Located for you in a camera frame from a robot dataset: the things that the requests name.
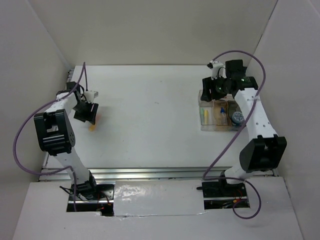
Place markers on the clear compartment organizer box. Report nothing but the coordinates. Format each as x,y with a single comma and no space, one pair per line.
214,107

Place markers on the yellow translucent highlighter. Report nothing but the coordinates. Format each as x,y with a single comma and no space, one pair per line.
206,117

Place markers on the clear blue cap glue bottle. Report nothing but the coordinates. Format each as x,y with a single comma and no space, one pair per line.
223,117

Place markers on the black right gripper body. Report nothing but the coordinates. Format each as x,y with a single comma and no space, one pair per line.
219,88

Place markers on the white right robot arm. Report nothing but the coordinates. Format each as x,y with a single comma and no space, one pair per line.
265,148

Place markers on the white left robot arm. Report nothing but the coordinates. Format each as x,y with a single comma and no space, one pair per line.
82,180

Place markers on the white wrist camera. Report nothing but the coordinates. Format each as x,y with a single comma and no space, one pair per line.
90,96
217,68

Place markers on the white taped front panel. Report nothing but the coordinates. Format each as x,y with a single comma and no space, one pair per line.
157,198

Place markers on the green translucent highlighter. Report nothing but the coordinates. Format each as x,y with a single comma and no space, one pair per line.
202,116

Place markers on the aluminium table edge rail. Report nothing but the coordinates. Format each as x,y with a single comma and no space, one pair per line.
130,174

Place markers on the orange pink highlighter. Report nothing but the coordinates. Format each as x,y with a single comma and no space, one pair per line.
92,127

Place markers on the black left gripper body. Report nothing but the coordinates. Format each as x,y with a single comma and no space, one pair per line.
83,110

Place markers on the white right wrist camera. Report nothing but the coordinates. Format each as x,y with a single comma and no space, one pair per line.
217,68

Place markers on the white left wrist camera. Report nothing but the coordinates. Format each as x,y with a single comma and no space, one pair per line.
90,96

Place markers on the left side aluminium rail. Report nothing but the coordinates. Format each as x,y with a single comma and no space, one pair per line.
58,128

